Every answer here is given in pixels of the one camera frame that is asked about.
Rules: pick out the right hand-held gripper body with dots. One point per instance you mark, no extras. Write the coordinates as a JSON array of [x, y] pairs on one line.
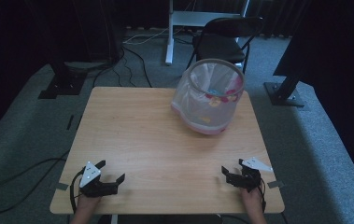
[[247, 180]]

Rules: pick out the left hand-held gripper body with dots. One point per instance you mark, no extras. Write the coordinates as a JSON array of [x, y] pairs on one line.
[[95, 188]]

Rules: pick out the grey ribbed waste bin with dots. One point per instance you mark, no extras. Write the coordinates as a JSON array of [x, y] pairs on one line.
[[196, 116]]

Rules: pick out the translucent white plastic bag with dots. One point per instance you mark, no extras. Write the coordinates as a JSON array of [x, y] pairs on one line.
[[193, 105]]

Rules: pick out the person's left hand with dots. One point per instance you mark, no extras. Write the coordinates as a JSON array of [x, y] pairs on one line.
[[87, 202]]

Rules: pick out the person's right hand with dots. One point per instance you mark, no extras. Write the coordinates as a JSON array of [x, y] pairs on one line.
[[252, 200]]

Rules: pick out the grey tape piece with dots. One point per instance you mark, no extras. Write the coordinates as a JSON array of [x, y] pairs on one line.
[[61, 186], [275, 184]]

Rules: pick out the black tape strip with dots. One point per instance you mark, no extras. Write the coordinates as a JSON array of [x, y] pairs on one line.
[[70, 122]]

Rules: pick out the red pink crumpled wrapper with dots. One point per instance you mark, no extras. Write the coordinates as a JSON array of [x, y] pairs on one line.
[[229, 97]]

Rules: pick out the yellow crumpled scrap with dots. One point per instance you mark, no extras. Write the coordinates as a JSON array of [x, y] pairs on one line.
[[214, 101]]

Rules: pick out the blue crumpled scrap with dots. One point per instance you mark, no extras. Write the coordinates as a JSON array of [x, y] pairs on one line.
[[214, 92]]

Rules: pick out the black metal stand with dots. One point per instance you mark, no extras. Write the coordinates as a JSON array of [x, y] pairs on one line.
[[285, 93], [62, 85]]

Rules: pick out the black folding chair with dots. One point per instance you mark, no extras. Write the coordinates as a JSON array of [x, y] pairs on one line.
[[219, 46]]

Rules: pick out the white desk frame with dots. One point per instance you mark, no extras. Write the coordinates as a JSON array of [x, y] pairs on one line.
[[193, 18]]

